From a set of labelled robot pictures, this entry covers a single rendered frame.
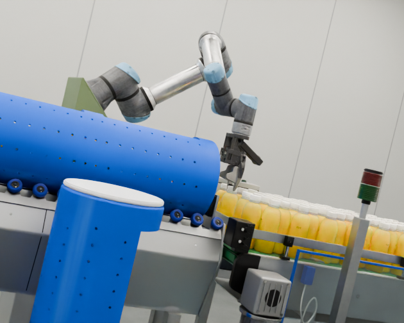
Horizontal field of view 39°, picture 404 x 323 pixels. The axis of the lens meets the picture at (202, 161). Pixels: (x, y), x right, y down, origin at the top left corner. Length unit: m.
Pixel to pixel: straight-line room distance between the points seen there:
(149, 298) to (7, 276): 0.47
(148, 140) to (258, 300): 0.61
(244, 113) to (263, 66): 3.33
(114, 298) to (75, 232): 0.19
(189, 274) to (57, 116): 0.68
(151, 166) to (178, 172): 0.09
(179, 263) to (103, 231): 0.53
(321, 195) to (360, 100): 1.06
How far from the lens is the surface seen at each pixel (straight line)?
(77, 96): 2.31
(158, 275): 1.94
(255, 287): 1.82
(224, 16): 5.29
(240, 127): 2.14
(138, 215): 1.46
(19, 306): 2.40
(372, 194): 1.90
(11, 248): 1.83
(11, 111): 1.79
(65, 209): 1.50
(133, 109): 2.49
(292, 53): 5.65
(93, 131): 1.81
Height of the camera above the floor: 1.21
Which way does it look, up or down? 2 degrees down
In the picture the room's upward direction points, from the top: 13 degrees clockwise
